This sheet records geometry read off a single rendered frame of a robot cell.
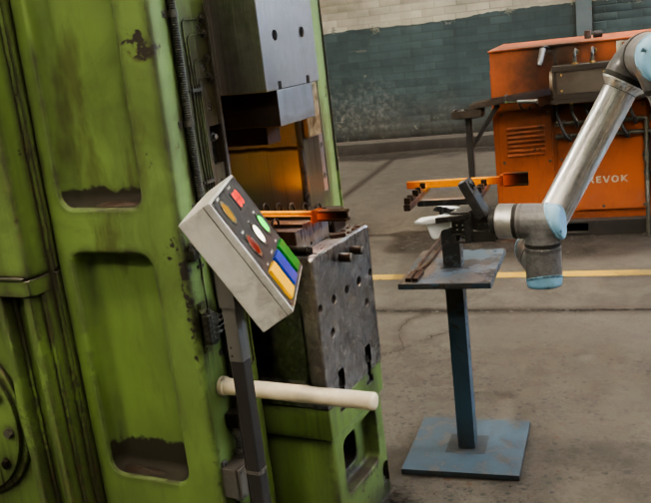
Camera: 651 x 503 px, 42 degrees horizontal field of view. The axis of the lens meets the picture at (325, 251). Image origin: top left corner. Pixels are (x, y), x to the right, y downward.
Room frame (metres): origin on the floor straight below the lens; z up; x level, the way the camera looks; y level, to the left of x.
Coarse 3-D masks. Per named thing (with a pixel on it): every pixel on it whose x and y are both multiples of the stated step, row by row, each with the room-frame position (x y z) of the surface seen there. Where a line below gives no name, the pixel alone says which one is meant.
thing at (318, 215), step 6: (318, 210) 2.37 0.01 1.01; (324, 210) 2.36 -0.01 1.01; (330, 210) 2.35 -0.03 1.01; (336, 210) 2.34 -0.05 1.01; (342, 210) 2.33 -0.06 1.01; (348, 210) 2.34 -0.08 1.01; (312, 216) 2.36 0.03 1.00; (318, 216) 2.37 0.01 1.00; (324, 216) 2.36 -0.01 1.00; (330, 216) 2.35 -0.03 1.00; (336, 216) 2.34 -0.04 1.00; (342, 216) 2.33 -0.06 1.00
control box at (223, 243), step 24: (216, 192) 1.78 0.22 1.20; (240, 192) 1.94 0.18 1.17; (192, 216) 1.66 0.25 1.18; (216, 216) 1.65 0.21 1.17; (240, 216) 1.79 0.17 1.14; (192, 240) 1.65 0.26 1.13; (216, 240) 1.65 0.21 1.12; (240, 240) 1.66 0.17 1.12; (216, 264) 1.65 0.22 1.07; (240, 264) 1.65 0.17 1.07; (264, 264) 1.69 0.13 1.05; (240, 288) 1.65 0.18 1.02; (264, 288) 1.65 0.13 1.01; (264, 312) 1.65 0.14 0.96; (288, 312) 1.65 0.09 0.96
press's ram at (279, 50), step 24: (216, 0) 2.28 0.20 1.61; (240, 0) 2.24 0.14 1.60; (264, 0) 2.26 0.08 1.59; (288, 0) 2.37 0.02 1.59; (216, 24) 2.28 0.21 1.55; (240, 24) 2.25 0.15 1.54; (264, 24) 2.25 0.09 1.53; (288, 24) 2.36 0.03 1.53; (312, 24) 2.48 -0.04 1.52; (216, 48) 2.29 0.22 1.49; (240, 48) 2.25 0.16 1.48; (264, 48) 2.24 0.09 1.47; (288, 48) 2.35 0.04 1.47; (312, 48) 2.47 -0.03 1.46; (240, 72) 2.26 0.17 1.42; (264, 72) 2.23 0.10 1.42; (288, 72) 2.33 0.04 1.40; (312, 72) 2.45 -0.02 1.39
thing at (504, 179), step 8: (496, 176) 2.84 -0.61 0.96; (504, 176) 2.81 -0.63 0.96; (512, 176) 2.81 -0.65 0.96; (520, 176) 2.80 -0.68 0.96; (408, 184) 2.91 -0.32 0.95; (416, 184) 2.90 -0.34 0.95; (432, 184) 2.88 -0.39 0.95; (440, 184) 2.87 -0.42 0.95; (448, 184) 2.87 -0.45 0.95; (456, 184) 2.86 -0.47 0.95; (488, 184) 2.82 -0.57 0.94; (504, 184) 2.81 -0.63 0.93; (512, 184) 2.80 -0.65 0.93; (520, 184) 2.79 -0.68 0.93; (528, 184) 2.79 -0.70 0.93
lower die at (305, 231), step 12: (264, 216) 2.44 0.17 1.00; (276, 216) 2.42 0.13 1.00; (288, 216) 2.40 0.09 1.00; (300, 216) 2.38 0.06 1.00; (276, 228) 2.35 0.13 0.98; (288, 228) 2.33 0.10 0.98; (300, 228) 2.31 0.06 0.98; (312, 228) 2.36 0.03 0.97; (324, 228) 2.42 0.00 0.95; (288, 240) 2.28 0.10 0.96; (300, 240) 2.29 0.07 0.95; (312, 240) 2.35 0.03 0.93
